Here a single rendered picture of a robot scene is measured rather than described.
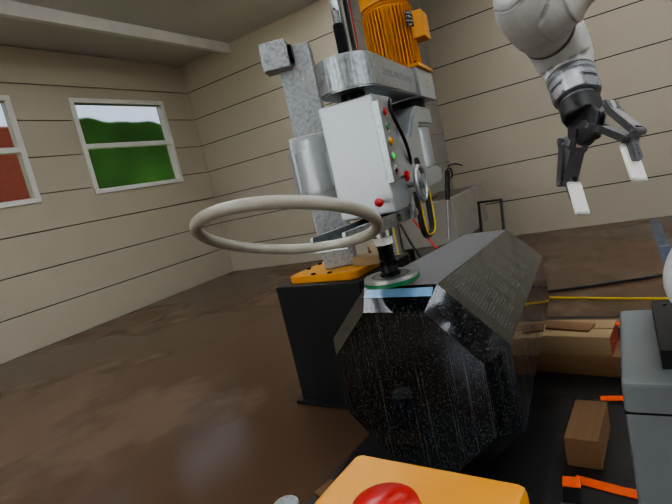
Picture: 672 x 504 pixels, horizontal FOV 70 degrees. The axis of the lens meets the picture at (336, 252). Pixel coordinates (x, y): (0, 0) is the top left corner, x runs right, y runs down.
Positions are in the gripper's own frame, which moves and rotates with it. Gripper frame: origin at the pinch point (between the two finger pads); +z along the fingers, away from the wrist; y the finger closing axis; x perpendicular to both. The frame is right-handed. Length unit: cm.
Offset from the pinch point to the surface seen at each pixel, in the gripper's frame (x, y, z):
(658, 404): 7.3, -9.9, 36.9
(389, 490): -60, 36, 37
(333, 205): -44, -26, -10
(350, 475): -61, 30, 37
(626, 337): 18.3, -23.6, 23.1
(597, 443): 67, -99, 52
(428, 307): 7, -96, -1
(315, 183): -14, -169, -91
